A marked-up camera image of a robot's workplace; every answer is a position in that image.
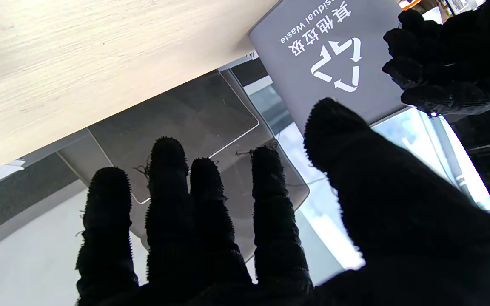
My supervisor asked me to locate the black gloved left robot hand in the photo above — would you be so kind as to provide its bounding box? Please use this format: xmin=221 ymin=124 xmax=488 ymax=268
xmin=382 ymin=0 xmax=490 ymax=117

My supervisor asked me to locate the grey waste bin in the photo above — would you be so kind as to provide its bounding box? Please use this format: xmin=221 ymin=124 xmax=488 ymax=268
xmin=249 ymin=0 xmax=409 ymax=136

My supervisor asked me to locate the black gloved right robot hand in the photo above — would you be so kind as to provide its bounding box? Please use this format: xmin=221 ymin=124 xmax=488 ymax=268
xmin=75 ymin=98 xmax=490 ymax=306

